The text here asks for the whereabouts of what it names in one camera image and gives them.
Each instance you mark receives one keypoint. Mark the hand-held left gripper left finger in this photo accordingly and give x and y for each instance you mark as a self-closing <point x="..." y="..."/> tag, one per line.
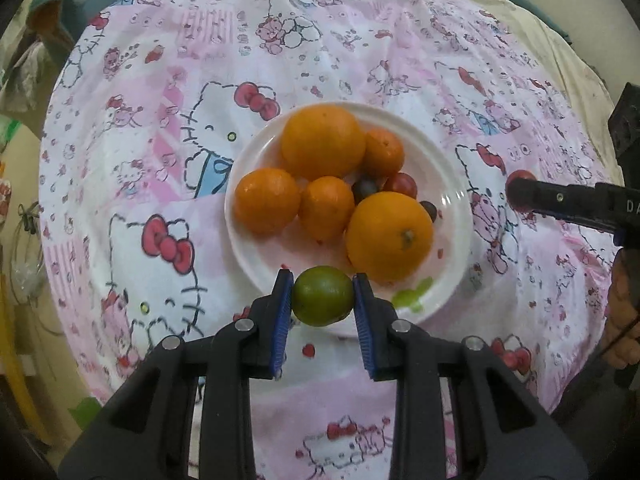
<point x="281" y="325"/>

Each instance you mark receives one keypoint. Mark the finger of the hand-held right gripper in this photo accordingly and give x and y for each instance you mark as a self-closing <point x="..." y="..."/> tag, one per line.
<point x="565" y="201"/>

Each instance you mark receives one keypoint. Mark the dark plum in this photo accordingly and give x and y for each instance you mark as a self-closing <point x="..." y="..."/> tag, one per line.
<point x="365" y="188"/>

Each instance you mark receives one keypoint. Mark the small mandarin orange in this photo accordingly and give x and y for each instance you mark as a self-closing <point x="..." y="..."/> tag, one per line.
<point x="385" y="152"/>

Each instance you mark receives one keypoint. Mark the green lime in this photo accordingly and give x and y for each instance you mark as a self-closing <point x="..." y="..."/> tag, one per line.
<point x="322" y="296"/>

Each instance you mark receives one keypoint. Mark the white strawberry-print plate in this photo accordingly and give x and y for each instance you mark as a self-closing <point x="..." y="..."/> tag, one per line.
<point x="280" y="255"/>

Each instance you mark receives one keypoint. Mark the person's right hand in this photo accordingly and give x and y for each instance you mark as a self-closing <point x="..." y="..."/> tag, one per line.
<point x="624" y="310"/>

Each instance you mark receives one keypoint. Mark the red cherry tomato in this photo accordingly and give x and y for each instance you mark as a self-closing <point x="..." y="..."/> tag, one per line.
<point x="402" y="185"/>
<point x="521" y="175"/>

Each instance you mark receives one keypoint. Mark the dark purple grape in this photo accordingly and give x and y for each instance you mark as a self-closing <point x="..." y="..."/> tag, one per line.
<point x="430" y="211"/>

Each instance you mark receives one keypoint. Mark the large orange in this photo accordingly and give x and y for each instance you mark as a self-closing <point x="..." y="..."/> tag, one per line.
<point x="322" y="142"/>
<point x="387" y="237"/>

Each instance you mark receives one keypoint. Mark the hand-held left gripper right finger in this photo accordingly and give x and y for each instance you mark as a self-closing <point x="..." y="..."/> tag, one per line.
<point x="364" y="330"/>

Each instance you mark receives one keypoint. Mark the blue cushion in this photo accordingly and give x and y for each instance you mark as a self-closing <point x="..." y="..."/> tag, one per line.
<point x="65" y="5"/>

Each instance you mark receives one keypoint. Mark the pink cartoon printed blanket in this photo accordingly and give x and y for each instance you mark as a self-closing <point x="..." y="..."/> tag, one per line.
<point x="150" y="160"/>

